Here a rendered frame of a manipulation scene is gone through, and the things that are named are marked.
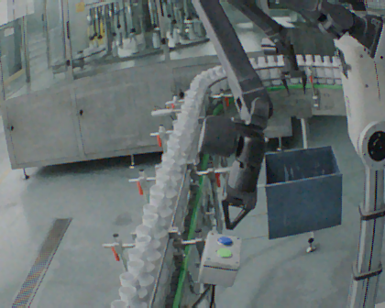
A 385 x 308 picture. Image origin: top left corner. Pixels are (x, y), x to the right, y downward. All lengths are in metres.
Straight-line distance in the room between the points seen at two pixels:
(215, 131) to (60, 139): 4.19
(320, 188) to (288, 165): 0.32
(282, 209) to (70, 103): 3.37
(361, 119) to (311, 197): 0.59
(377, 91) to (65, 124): 4.04
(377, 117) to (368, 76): 0.13
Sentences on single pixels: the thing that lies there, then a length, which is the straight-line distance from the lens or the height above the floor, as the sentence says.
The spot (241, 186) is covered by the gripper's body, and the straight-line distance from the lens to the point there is 1.16.
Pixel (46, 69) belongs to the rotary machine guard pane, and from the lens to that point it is 5.18.
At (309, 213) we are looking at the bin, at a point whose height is 0.81.
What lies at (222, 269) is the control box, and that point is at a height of 1.09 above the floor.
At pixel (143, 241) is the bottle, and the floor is 1.15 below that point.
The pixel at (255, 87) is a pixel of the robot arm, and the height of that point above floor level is 1.46.
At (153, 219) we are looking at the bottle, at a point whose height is 1.16.
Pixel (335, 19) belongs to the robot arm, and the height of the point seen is 1.60.
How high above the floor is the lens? 1.72
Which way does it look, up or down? 19 degrees down
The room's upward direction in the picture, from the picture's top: 9 degrees counter-clockwise
